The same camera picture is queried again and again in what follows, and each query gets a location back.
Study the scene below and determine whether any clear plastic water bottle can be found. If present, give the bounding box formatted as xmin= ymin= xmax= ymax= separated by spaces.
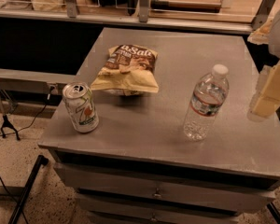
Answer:
xmin=183 ymin=64 xmax=229 ymax=141

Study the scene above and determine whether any brown chip bag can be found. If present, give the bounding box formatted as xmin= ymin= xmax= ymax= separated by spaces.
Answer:
xmin=91 ymin=44 xmax=159 ymax=96

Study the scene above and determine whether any black floor cable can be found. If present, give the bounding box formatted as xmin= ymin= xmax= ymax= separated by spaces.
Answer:
xmin=0 ymin=84 xmax=58 ymax=138

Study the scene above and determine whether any black metal floor bar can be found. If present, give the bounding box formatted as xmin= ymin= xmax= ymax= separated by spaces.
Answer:
xmin=8 ymin=155 xmax=49 ymax=224

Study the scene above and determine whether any grey metal shelf rail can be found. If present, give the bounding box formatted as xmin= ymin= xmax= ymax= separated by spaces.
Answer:
xmin=0 ymin=0 xmax=280 ymax=34

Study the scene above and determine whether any grey drawer cabinet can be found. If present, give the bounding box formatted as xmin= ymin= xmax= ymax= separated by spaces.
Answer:
xmin=39 ymin=28 xmax=280 ymax=224

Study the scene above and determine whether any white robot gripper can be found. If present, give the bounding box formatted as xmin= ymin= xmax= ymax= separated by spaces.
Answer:
xmin=247 ymin=10 xmax=280 ymax=122

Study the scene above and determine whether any black tripod stand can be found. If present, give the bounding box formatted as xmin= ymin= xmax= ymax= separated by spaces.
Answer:
xmin=0 ymin=95 xmax=20 ymax=141

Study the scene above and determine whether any white green soda can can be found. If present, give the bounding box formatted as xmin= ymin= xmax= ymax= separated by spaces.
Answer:
xmin=63 ymin=82 xmax=99 ymax=133

